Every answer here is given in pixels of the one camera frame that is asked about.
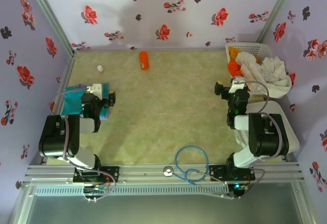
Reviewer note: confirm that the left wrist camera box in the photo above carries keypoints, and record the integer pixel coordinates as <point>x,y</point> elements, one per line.
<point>95,89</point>

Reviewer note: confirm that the blue stethoscope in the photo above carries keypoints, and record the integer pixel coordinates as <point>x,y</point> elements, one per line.
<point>167,171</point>

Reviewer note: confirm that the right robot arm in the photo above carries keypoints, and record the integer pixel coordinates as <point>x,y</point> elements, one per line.
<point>265,134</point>

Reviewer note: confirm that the yellow t-shirt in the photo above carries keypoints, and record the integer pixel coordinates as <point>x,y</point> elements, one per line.
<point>233,51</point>

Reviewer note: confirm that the white t-shirt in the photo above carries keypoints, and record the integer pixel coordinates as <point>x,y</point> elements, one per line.
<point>273,71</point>

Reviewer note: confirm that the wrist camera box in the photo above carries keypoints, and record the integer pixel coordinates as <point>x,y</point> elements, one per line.
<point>236,86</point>
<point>95,89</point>

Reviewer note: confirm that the aluminium frame post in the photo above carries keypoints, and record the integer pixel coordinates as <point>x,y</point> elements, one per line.
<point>277,9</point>
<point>48,12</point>

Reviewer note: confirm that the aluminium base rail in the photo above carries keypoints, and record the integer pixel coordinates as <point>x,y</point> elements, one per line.
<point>143,174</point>

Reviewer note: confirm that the aluminium table edge rail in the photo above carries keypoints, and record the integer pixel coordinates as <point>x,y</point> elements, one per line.
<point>178,49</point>

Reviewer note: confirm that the small white-capped bottle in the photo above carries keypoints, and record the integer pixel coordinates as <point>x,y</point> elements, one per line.
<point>100,69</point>

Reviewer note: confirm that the orange t-shirt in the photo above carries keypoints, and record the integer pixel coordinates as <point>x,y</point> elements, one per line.
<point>233,67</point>

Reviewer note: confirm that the white plastic basket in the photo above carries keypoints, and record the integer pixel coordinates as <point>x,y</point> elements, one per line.
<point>251,48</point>

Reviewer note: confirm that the orange plastic bottle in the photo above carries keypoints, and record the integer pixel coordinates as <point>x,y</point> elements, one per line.
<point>143,60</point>

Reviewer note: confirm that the folded teal t-shirt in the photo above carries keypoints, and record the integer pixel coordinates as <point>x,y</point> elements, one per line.
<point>72,101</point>

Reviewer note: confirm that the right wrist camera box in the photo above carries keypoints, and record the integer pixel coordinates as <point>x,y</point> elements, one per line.
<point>236,86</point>

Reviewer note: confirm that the white plastic bin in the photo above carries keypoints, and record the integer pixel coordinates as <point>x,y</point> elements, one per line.
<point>291,132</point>

